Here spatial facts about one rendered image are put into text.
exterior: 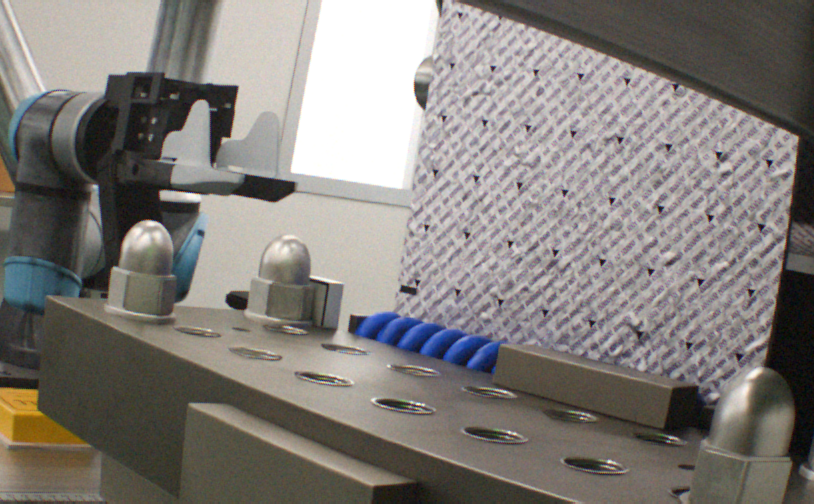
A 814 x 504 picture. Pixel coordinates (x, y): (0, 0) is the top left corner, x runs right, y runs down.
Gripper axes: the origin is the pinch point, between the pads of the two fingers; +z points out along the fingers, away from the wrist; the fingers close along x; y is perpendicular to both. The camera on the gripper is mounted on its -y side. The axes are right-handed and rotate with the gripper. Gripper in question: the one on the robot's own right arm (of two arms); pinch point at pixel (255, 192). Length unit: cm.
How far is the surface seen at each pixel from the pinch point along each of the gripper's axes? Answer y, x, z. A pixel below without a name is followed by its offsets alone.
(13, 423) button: -17.4, -13.4, -6.5
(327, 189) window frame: -5, 303, -340
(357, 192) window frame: -4, 320, -340
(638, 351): -3.9, -0.3, 30.3
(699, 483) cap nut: -5.0, -18.0, 44.9
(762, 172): 5.2, -0.3, 35.7
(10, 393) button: -16.6, -11.3, -11.5
